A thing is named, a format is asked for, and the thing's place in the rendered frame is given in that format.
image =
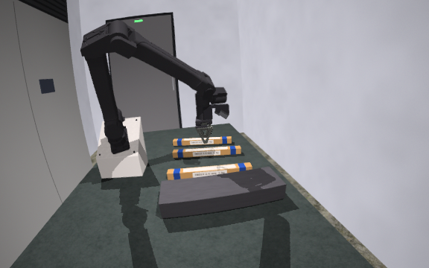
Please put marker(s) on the white welding electrode pack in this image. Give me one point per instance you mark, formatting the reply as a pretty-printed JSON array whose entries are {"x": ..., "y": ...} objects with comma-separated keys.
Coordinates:
[{"x": 197, "y": 141}]

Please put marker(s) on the orange pack with white e6013 label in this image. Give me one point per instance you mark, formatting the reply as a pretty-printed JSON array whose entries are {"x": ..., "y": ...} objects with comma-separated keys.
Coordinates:
[{"x": 192, "y": 172}]

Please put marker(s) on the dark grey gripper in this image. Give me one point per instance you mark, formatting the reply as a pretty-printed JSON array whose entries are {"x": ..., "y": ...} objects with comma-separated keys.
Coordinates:
[{"x": 200, "y": 125}]

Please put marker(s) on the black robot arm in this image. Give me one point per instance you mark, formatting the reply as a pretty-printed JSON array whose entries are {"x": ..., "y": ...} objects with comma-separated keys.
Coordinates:
[{"x": 113, "y": 37}]

